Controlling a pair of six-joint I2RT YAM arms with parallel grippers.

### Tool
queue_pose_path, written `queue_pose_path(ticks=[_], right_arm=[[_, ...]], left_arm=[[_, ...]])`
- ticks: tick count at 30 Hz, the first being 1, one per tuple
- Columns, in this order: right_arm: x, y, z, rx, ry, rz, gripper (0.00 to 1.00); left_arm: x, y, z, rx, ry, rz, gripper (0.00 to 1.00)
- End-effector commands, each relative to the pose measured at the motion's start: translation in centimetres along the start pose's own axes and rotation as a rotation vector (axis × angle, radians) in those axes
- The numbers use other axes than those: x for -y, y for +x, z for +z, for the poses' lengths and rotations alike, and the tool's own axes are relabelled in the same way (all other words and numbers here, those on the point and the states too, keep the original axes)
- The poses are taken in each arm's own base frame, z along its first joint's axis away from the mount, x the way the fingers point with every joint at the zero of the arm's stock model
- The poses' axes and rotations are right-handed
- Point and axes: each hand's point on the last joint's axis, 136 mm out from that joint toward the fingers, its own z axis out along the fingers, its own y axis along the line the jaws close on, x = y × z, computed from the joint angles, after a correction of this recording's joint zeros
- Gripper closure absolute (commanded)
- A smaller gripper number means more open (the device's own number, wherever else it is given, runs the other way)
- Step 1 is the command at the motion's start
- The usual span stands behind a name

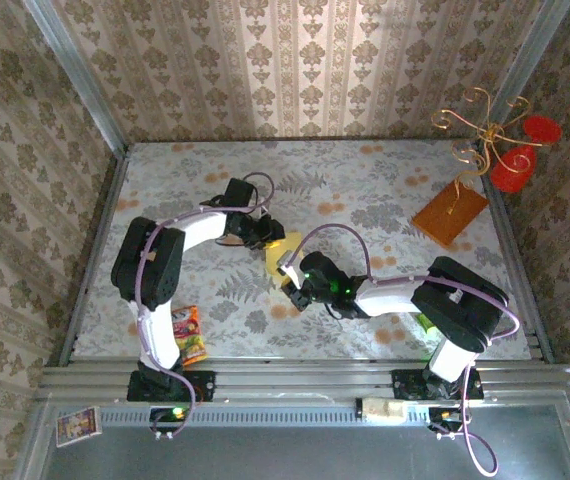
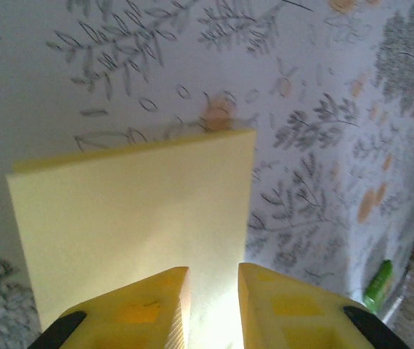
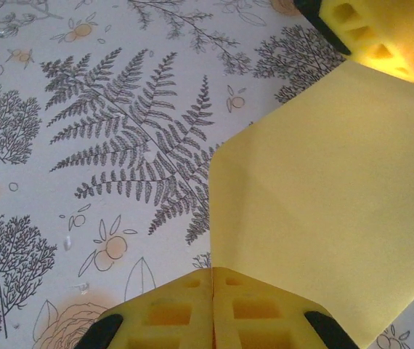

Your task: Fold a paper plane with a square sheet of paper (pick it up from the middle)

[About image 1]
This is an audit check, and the floral table cover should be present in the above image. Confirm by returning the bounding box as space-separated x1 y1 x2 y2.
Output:
72 139 534 361

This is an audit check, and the green packet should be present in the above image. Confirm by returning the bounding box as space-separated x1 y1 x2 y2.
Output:
414 312 439 336

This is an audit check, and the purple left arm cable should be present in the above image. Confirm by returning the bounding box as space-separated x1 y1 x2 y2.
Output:
134 172 276 439

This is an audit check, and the small circuit board with LED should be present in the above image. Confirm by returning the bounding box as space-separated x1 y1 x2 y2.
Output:
427 405 472 432
148 405 190 427

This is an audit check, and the aluminium rail frame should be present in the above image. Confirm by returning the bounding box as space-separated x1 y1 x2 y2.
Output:
32 142 570 406

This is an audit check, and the fruit candy bag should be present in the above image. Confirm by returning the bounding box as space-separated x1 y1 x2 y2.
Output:
170 304 210 366

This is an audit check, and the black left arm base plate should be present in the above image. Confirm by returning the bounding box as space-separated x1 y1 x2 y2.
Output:
127 368 216 403

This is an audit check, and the red disc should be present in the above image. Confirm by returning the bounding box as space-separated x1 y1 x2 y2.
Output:
489 145 538 194
522 114 564 146

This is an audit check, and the orange wooden base board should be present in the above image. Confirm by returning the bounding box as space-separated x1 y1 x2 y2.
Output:
411 181 490 247

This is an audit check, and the white tape wrapped block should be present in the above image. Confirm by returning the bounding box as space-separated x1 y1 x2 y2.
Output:
355 397 409 426

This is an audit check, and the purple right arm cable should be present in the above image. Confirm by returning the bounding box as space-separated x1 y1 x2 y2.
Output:
289 223 521 476

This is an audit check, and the grey metal floor sheet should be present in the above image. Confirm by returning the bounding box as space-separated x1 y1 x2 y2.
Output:
14 402 570 480

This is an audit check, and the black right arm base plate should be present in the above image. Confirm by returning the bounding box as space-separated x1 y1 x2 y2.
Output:
392 368 484 401

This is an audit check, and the gold wire stand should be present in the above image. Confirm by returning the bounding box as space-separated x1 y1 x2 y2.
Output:
431 87 546 216

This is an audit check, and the small picture card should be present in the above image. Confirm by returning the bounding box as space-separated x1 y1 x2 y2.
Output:
55 405 102 448

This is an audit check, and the grey metal corner post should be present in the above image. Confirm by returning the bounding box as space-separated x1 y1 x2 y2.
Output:
488 0 570 131
22 0 130 157

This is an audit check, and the grey slotted cable duct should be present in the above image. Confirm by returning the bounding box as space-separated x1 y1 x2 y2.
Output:
98 403 466 427

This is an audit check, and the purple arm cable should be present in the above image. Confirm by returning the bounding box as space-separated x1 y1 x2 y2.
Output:
134 172 276 439
289 223 521 476

